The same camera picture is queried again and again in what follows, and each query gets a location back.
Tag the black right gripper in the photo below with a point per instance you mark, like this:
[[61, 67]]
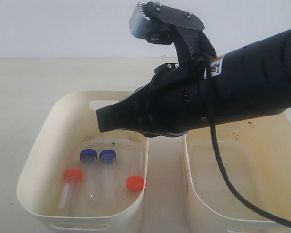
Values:
[[173, 102]]

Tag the orange-capped tube with label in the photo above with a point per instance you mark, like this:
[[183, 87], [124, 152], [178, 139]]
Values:
[[72, 179]]

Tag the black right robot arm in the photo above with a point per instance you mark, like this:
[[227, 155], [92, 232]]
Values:
[[250, 82]]

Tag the white plastic bin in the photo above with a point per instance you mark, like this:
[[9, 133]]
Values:
[[71, 127], [257, 157]]

